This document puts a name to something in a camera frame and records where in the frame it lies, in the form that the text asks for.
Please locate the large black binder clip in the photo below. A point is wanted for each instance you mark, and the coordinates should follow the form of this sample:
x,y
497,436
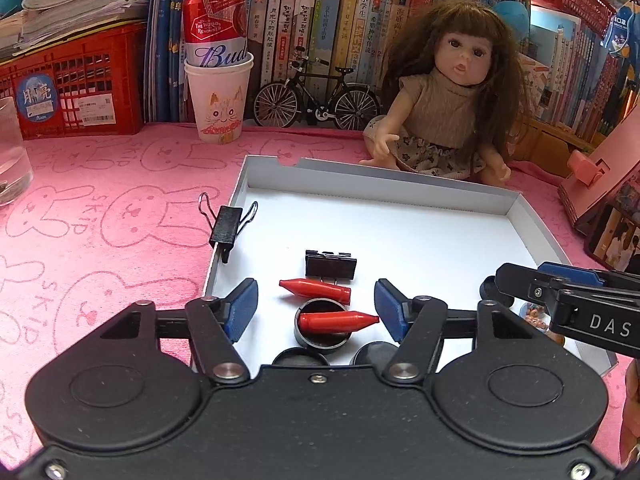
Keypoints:
x,y
330,265

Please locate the long-haired baby doll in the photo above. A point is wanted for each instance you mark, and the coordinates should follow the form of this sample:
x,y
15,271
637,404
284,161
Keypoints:
x,y
440,105

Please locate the cat print paper cup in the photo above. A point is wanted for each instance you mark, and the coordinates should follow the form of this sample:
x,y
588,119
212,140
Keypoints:
x,y
217,105

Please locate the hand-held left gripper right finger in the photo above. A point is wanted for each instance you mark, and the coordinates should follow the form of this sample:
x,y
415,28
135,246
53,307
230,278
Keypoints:
x,y
390,310

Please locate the white cardboard box tray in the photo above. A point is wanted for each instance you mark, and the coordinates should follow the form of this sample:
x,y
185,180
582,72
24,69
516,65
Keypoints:
x,y
400,230

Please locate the pink rabbit print towel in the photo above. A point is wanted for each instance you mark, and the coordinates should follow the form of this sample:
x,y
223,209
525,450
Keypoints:
x,y
100,240

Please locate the red plastic cone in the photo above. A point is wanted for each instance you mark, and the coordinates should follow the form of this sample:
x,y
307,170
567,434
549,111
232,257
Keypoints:
x,y
335,322
315,290

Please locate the red beer can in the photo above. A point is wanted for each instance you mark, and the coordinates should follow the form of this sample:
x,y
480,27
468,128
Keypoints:
x,y
215,20

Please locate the blue bear hair clip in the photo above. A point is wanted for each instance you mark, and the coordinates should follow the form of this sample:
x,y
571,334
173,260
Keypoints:
x,y
535,316

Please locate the person's right hand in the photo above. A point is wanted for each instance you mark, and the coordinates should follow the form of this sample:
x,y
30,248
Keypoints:
x,y
632,410

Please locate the black model bicycle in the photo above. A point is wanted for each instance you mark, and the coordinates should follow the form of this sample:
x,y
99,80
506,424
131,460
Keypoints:
x,y
320,95

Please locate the black round lid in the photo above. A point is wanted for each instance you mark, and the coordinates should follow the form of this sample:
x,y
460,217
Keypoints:
x,y
300,358
320,342
492,292
372,355

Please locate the pink phone stand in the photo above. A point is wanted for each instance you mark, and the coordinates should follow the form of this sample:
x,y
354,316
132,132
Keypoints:
x,y
610,175

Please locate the black smartphone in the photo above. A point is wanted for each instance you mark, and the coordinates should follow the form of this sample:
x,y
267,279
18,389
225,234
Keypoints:
x,y
617,240

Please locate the white orange stationery box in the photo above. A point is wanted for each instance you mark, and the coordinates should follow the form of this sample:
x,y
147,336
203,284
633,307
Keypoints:
x,y
537,85

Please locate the large red plastic basket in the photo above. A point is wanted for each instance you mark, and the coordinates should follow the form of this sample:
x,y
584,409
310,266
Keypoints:
x,y
85,85

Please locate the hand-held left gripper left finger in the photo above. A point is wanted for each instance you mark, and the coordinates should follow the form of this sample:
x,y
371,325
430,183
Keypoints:
x,y
242,310

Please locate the stack of paperback books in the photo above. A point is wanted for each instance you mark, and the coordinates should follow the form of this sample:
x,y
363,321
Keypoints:
x,y
75,0

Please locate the clear glass mug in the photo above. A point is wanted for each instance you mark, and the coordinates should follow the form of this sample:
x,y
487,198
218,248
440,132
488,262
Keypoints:
x,y
12,160

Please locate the small black binder clip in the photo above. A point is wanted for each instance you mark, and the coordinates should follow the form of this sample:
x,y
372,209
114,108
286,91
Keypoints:
x,y
226,227

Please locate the row of upright books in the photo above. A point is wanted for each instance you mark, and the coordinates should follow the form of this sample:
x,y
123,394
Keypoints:
x,y
340,20

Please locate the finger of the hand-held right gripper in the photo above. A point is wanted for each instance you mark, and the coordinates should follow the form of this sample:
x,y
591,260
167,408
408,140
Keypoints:
x,y
520,282
585,277

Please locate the blue plush ball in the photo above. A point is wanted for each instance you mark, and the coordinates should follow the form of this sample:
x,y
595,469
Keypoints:
x,y
515,20

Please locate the wooden desk shelf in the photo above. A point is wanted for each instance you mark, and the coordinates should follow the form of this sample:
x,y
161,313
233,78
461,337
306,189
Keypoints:
x,y
550,150

